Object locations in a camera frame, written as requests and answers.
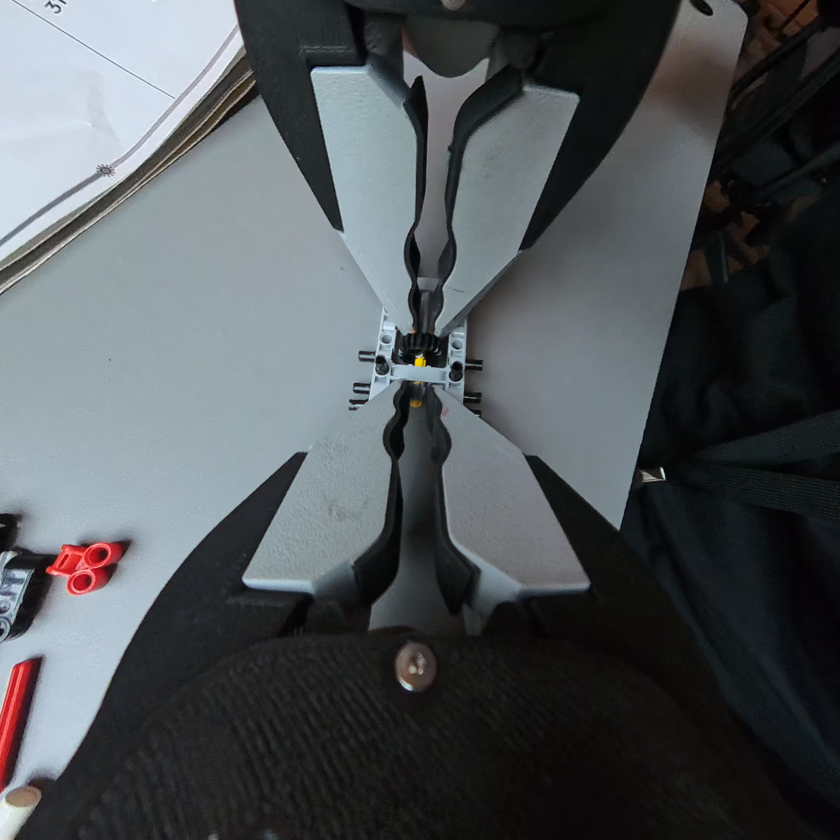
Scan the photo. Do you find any white cylindrical lego piece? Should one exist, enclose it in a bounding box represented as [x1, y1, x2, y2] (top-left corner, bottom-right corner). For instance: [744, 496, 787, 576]
[0, 785, 42, 821]

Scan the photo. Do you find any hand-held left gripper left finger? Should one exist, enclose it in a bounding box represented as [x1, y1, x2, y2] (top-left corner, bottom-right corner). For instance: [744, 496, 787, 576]
[241, 386, 411, 630]

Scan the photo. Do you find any black webbing strap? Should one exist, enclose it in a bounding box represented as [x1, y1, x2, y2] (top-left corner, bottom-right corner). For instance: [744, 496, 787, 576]
[635, 427, 840, 519]

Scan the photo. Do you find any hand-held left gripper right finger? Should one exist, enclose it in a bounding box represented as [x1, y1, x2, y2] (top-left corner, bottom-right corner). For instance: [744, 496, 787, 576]
[427, 386, 593, 634]

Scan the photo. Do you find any white paper pad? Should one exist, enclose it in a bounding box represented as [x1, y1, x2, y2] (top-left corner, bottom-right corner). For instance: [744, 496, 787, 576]
[0, 0, 258, 294]

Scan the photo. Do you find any grey lego frame gear assembly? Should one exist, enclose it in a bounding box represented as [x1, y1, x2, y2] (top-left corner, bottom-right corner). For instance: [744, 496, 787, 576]
[348, 289, 487, 421]

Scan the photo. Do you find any red lego axle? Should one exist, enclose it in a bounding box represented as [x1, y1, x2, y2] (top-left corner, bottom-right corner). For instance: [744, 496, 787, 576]
[0, 656, 42, 791]

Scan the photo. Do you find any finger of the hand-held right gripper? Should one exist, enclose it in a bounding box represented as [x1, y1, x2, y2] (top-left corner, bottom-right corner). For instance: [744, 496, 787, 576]
[433, 33, 583, 334]
[308, 20, 431, 329]

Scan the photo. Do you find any black backpack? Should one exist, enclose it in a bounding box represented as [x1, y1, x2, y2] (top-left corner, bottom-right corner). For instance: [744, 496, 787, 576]
[620, 190, 840, 840]

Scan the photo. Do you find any black chair base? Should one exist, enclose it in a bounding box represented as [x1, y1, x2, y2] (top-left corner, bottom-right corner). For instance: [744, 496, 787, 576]
[682, 0, 840, 290]

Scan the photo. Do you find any black and grey lego piece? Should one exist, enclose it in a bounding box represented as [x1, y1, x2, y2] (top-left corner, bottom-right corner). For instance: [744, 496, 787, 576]
[0, 550, 56, 641]

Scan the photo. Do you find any red lego connector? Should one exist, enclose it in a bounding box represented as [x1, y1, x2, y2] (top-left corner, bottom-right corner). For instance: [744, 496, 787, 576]
[46, 539, 130, 595]

